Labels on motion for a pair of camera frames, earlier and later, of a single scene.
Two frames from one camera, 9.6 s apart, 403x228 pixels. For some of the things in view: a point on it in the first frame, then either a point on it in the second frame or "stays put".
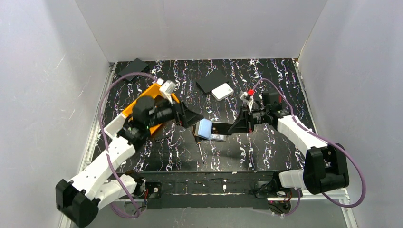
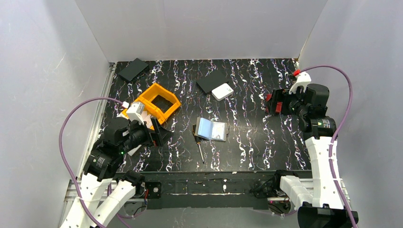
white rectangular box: (222, 91) stays put
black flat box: (211, 82) stays put
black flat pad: (136, 66) stays put
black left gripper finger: (186, 117) to (162, 133)
